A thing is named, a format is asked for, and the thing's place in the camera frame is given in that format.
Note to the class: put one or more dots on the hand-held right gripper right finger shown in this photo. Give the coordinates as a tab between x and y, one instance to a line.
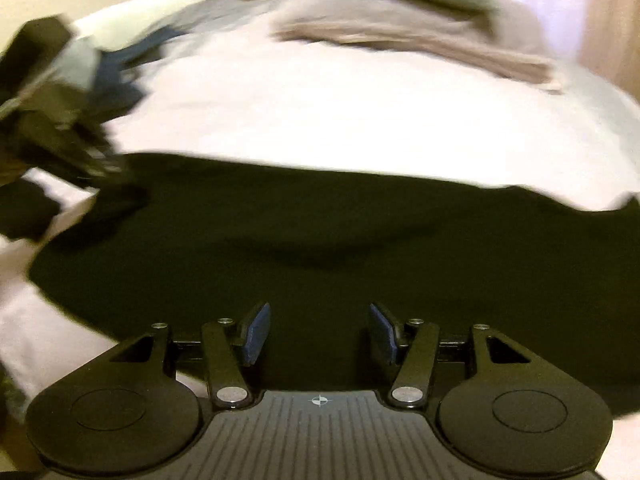
382	332

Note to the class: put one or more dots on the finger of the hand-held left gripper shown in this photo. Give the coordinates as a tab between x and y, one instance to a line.
102	162

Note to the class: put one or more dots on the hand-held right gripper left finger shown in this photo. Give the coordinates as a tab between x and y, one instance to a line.
257	332

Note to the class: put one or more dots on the black sweater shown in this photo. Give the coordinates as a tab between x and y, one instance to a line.
300	240

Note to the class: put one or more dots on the blue jeans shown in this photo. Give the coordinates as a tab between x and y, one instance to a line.
130	70

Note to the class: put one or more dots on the white pillow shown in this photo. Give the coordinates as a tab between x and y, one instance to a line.
150	10

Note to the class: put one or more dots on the bed with striped bedspread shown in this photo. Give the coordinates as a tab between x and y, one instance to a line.
300	110

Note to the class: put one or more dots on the folded beige blanket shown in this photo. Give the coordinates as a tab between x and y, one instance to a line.
410	35

